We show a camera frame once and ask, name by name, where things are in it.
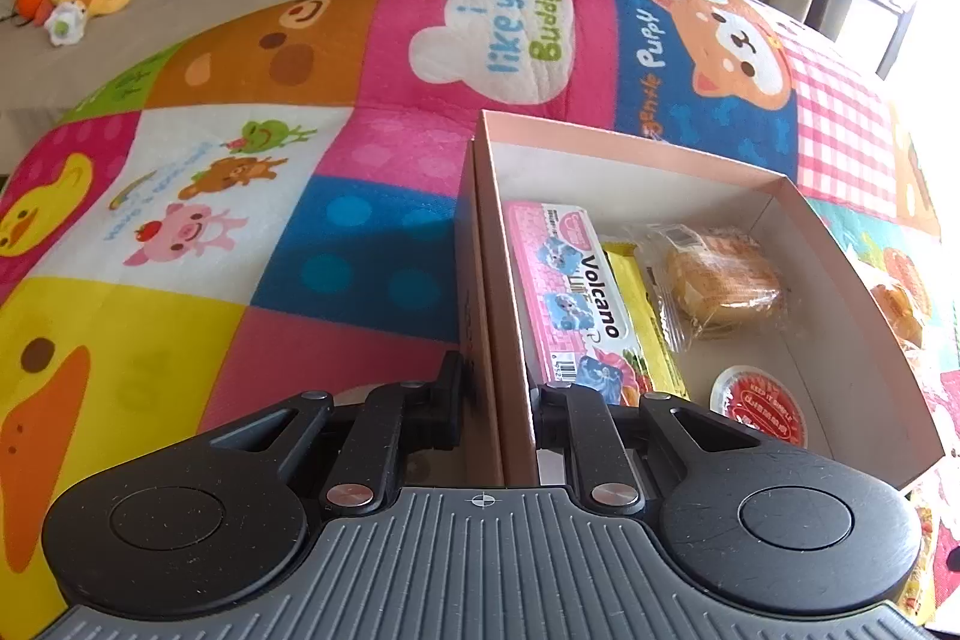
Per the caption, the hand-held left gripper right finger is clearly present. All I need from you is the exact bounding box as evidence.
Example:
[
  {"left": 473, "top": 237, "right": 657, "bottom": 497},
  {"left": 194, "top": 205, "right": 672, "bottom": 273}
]
[{"left": 529, "top": 383, "right": 758, "bottom": 512}]

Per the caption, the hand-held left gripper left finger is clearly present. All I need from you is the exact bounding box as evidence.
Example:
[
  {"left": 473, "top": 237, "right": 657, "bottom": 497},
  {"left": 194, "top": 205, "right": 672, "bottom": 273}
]
[{"left": 202, "top": 351, "right": 472, "bottom": 513}]

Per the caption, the yellow snack packet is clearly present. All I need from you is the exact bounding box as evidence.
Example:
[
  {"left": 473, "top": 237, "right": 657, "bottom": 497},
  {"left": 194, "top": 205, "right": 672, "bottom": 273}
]
[{"left": 604, "top": 241, "right": 691, "bottom": 401}]

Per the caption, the pink snack box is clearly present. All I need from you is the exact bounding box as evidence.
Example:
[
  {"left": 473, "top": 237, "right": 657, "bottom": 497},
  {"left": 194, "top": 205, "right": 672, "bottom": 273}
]
[{"left": 502, "top": 201, "right": 646, "bottom": 405}]

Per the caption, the jelly cup with red lid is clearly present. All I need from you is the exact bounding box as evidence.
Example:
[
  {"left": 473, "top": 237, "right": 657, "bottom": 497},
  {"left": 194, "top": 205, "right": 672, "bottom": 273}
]
[{"left": 709, "top": 365, "right": 809, "bottom": 450}]

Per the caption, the small bun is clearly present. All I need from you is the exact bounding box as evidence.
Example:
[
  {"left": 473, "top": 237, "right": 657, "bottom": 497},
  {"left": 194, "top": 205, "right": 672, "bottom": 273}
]
[{"left": 634, "top": 222, "right": 793, "bottom": 352}]

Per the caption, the pink cardboard box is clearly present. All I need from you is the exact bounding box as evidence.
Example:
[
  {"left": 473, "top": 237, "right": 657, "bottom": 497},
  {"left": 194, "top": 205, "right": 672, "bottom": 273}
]
[{"left": 454, "top": 110, "right": 944, "bottom": 491}]

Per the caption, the large bun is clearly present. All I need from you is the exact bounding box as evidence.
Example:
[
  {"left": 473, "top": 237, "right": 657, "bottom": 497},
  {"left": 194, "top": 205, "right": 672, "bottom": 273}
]
[{"left": 868, "top": 248, "right": 935, "bottom": 350}]

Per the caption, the colourful printed play mat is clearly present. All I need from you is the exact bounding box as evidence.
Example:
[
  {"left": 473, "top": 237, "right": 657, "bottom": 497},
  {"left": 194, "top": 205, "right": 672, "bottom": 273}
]
[{"left": 0, "top": 0, "right": 960, "bottom": 627}]

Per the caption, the white and green toy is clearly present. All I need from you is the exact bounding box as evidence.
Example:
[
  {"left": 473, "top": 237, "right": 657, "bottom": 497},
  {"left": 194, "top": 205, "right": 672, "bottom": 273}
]
[{"left": 43, "top": 0, "right": 92, "bottom": 47}]

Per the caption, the dark window frame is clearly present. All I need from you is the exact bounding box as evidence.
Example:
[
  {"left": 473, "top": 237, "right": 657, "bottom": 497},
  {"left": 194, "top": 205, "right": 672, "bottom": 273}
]
[{"left": 861, "top": 0, "right": 917, "bottom": 80}]

